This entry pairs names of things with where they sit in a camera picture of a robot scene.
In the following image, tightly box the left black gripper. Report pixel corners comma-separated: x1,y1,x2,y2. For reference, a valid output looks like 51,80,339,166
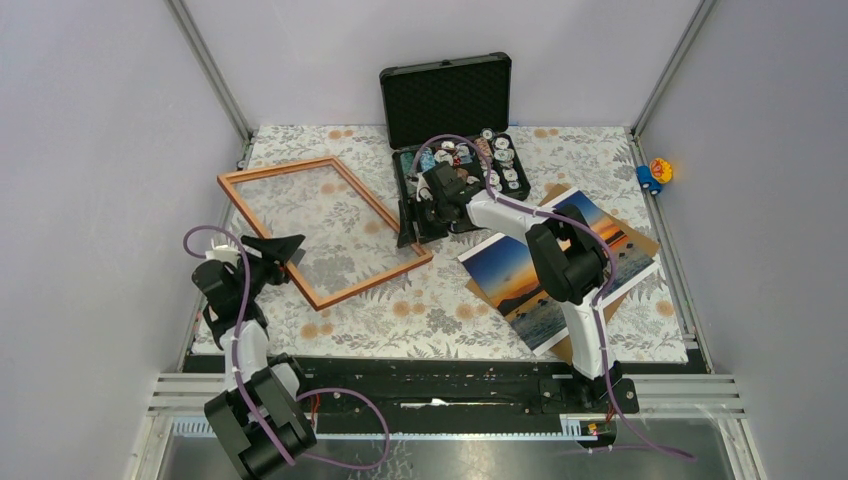
234,234,305,301

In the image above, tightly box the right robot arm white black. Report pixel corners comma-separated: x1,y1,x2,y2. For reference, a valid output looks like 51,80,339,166
413,163,623,415

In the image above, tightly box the pink poker chip stack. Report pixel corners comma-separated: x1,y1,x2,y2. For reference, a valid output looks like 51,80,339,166
474,137,494,160

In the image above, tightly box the black poker chip case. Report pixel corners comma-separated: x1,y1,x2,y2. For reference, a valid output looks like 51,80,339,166
379,52,512,216

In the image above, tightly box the blue poker chip stack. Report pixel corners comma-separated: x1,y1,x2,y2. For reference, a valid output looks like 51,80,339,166
419,148,437,172

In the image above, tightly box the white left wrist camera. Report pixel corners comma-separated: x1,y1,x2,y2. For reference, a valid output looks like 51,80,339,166
204,244,242,266

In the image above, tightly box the blue yellow toy car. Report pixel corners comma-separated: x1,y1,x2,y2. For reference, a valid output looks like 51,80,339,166
636,158,673,196

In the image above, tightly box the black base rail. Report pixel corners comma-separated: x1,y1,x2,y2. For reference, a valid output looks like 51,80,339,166
185,354,641,439

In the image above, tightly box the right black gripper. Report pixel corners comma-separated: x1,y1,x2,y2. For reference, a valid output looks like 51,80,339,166
396,196,449,250

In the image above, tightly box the orange wooden picture frame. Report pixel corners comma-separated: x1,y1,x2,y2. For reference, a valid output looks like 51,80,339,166
218,156,433,311

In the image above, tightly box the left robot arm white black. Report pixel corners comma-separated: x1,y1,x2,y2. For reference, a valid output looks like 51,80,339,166
191,235,317,479

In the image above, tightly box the sunset landscape photo print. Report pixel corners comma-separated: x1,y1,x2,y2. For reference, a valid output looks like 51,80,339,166
457,187,659,357

